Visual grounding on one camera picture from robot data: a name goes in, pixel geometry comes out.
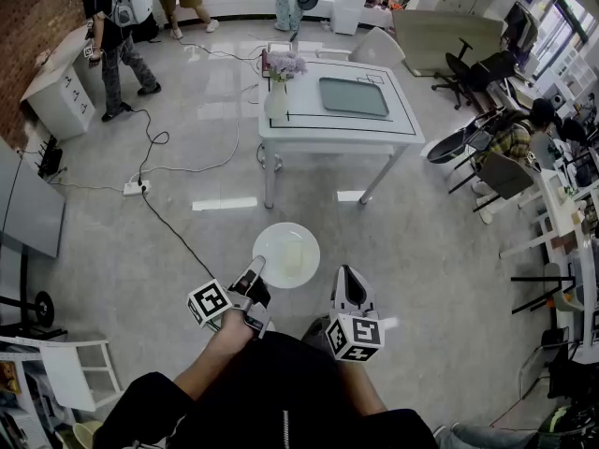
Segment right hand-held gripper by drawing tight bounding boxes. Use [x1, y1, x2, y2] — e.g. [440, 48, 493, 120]
[325, 264, 400, 363]

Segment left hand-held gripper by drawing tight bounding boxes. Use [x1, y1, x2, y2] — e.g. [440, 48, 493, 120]
[187, 254, 272, 340]

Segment white round plate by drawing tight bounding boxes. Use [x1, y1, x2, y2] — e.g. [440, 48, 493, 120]
[252, 222, 322, 290]

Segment pale food piece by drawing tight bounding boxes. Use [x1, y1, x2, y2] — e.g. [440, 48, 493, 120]
[280, 240, 305, 273]

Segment person's left forearm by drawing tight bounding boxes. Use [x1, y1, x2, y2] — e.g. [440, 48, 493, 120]
[172, 310, 256, 401]

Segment person's black shirt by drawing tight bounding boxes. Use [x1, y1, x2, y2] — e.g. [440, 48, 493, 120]
[93, 329, 439, 449]

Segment white rectangular table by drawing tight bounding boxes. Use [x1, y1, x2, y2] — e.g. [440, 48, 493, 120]
[257, 58, 426, 210]

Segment white vase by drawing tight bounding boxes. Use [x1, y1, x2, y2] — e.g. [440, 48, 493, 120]
[264, 80, 289, 121]

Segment black open shell backpack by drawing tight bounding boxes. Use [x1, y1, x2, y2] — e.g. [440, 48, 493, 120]
[426, 126, 492, 166]

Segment grey-green tray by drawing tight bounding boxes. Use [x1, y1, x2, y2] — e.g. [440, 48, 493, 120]
[318, 76, 390, 119]

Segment purple flower bunch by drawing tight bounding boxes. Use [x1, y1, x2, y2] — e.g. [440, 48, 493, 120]
[265, 50, 309, 83]

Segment white shelf rack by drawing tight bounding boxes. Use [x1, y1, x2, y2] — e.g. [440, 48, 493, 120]
[0, 337, 125, 449]

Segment black wheeled stand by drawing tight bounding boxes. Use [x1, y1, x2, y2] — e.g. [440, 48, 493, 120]
[0, 290, 69, 340]

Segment white desk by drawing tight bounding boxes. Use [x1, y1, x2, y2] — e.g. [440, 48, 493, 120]
[498, 168, 599, 364]

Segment grey panel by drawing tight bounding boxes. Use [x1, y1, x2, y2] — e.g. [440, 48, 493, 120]
[0, 138, 66, 259]

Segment black router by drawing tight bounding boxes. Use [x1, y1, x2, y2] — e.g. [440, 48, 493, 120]
[37, 136, 65, 180]

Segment white chair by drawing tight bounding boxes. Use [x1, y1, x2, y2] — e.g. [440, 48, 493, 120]
[315, 26, 406, 69]

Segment black office chair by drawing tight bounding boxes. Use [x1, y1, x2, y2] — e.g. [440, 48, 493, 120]
[431, 37, 516, 111]

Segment wooden planks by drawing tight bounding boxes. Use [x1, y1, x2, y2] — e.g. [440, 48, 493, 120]
[486, 77, 534, 121]

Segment white drawer cabinet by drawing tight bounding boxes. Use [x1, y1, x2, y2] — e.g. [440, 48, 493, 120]
[21, 25, 102, 142]

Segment beige board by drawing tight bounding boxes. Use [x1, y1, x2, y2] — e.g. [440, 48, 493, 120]
[391, 9, 509, 78]

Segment white water dispenser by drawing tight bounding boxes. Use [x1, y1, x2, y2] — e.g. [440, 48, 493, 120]
[330, 0, 371, 36]

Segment black power cable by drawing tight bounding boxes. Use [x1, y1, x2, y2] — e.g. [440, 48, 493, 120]
[125, 105, 217, 281]

